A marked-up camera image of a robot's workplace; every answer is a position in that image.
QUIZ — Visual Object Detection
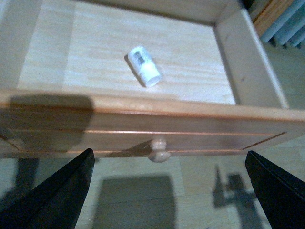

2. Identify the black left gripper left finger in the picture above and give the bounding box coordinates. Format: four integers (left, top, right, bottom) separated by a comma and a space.
0, 148, 95, 229

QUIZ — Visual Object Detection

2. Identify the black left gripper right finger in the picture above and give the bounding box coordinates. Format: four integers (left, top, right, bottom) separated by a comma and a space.
245, 151, 305, 229

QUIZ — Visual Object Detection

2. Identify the wooden drawer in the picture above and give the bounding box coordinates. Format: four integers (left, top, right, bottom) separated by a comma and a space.
0, 0, 305, 158

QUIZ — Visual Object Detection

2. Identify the white medicine bottle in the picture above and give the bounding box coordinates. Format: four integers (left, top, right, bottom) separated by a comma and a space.
127, 46, 162, 87

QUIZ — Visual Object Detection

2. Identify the grey curtain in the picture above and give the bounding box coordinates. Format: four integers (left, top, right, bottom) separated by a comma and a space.
261, 0, 305, 47

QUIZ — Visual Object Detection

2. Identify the wooden nightstand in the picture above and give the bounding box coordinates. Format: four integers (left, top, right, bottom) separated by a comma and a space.
248, 0, 294, 37

